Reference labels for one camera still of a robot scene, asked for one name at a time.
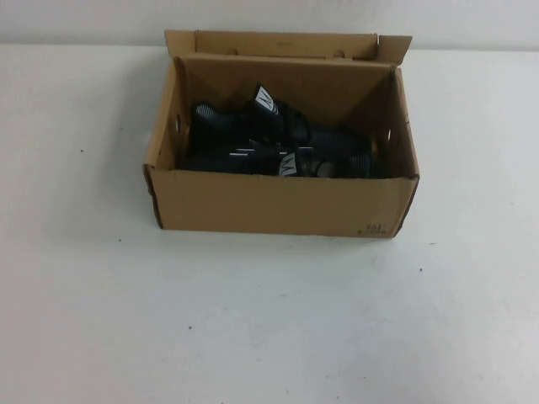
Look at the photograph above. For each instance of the brown cardboard shoe box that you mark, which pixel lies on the brown cardboard shoe box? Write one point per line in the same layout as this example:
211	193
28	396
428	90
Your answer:
273	206

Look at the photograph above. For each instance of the black knit sneaker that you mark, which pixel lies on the black knit sneaker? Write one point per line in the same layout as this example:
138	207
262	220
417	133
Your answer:
219	122
261	160

